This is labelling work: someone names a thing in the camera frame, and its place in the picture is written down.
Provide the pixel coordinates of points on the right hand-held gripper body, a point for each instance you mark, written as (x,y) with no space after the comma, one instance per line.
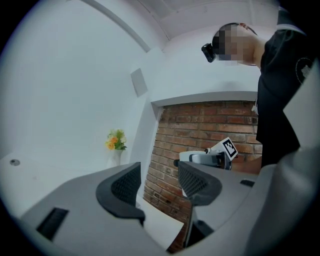
(227,150)

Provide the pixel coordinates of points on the person's head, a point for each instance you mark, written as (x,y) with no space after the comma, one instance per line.
(240,45)

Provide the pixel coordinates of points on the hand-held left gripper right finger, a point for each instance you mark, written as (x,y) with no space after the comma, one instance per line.
(212,185)

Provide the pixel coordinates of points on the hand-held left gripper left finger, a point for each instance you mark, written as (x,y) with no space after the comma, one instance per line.
(82,200)

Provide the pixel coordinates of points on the yellow flower bouquet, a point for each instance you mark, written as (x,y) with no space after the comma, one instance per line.
(116,140)

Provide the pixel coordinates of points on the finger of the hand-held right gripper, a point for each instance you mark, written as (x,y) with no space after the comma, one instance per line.
(198,158)

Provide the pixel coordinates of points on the white vase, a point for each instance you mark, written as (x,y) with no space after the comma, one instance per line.
(115,158)

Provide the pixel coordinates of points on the white square wall panel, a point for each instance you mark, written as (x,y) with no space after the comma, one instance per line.
(138,82)

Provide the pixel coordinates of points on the black head camera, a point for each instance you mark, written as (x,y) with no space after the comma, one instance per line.
(208,52)

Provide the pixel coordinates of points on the person in black shirt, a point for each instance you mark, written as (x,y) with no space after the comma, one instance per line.
(275,87)

